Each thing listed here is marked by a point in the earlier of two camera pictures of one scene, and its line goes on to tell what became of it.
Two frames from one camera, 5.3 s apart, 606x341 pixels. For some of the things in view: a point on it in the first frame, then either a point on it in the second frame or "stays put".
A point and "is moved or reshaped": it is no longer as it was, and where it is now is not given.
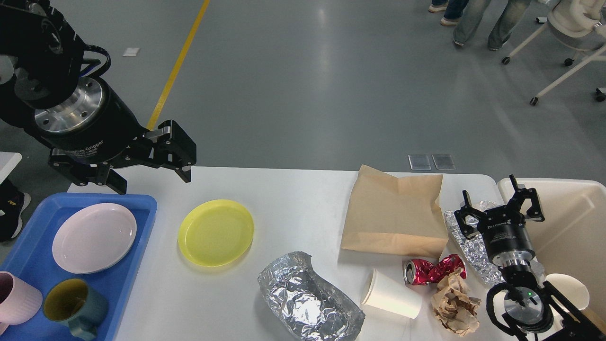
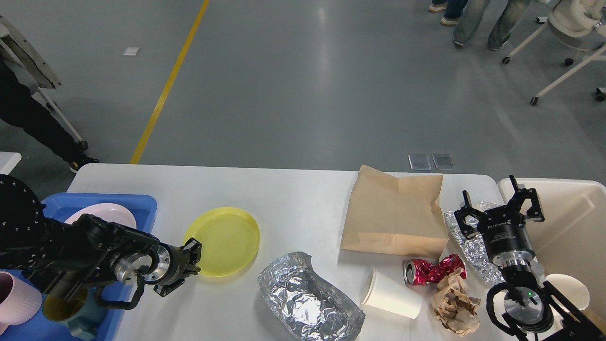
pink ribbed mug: [20, 301] stays put
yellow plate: [215, 233] is moved or reshaped
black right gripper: [504, 229] stays put
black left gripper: [95, 126] -> [172, 264]
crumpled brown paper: [457, 312] stays put
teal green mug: [83, 308] stays put
